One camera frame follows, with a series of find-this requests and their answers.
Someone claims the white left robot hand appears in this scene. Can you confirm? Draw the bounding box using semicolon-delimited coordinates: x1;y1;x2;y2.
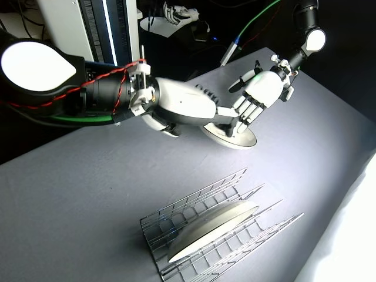
228;60;287;133

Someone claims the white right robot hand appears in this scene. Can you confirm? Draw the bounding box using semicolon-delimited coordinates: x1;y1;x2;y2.
140;76;244;139

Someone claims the white plate with dark rim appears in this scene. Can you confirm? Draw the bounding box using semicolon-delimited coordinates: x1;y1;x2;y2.
167;200;261;264
202;119;258;151

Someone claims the white adapter with blue plug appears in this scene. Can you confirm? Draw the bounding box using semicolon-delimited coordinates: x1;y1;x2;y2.
220;36;242;67

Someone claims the white sheet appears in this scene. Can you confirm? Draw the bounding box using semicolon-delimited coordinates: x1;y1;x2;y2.
139;16;192;38

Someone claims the spare white robot hand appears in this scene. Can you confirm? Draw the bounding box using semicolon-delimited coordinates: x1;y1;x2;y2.
162;1;200;27

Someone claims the white robot torso column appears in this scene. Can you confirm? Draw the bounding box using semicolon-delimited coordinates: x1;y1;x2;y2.
35;0;142;67

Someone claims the grey tablecloth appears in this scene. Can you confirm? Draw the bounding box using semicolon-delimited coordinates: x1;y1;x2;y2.
0;46;376;282

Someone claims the thin red wire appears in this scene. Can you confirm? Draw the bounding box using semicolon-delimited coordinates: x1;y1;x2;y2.
239;4;281;51

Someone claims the thin green cable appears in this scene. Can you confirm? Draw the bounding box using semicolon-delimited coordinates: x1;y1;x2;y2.
234;0;281;41

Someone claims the red black twisted wire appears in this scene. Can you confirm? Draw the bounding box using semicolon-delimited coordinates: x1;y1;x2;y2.
0;58;147;110

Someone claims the thick green cable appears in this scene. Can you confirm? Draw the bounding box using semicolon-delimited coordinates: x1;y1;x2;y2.
49;113;121;126

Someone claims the chrome wire dish rack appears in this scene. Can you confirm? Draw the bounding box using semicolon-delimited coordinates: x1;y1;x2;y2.
139;167;306;282

